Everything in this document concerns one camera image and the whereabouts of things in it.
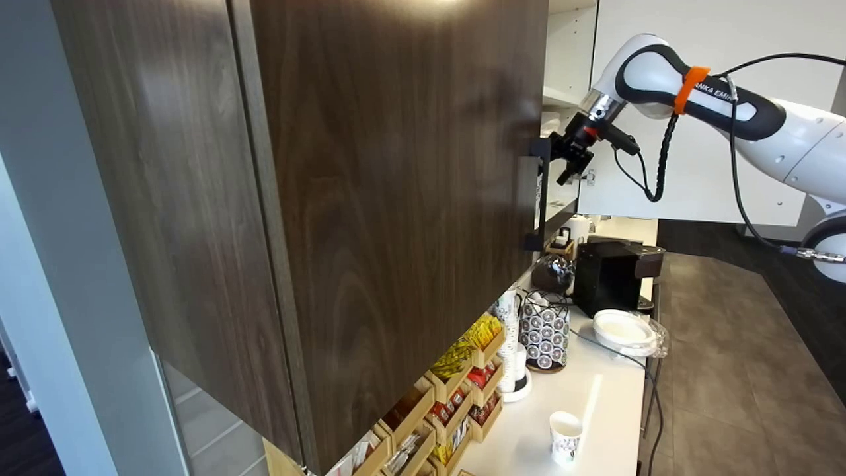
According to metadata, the tiered wooden condiment organizer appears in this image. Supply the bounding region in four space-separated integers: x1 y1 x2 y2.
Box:
325 313 511 476

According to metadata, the orange cable strap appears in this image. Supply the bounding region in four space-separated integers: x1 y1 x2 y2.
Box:
672 64 715 117

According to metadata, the tall stack of paper cups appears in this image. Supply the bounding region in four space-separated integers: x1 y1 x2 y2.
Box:
501 297 526 354
489 288 514 350

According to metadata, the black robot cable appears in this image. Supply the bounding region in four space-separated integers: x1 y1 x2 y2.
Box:
610 51 846 260

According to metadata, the patterned paper cup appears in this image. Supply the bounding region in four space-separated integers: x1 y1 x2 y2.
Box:
548 410 588 468

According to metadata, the black coffee machine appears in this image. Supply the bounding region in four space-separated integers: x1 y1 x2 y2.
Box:
571 236 666 317

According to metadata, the white plate on counter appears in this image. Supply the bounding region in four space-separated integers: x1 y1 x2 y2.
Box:
589 306 672 359

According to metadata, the dark wood wall cabinet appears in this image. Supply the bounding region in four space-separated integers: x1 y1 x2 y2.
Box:
47 0 602 476

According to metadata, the black power cable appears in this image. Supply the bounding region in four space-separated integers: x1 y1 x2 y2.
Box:
643 354 666 476

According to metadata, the stack of white cup lids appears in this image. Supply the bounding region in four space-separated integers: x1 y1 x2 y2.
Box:
497 341 532 392

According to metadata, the round white tray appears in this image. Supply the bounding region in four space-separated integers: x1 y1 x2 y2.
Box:
497 371 534 406

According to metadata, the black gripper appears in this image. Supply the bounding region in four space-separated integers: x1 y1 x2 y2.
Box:
532 111 618 191

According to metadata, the white open cabinet door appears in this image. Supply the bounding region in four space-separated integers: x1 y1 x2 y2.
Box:
576 0 846 228

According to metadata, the dark round pot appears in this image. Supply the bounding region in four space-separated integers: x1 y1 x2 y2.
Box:
532 255 580 300

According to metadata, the black cabinet door handle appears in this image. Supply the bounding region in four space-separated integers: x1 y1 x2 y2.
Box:
524 137 555 255

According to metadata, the wire coffee pod carousel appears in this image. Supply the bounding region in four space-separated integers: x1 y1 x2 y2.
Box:
515 294 573 374

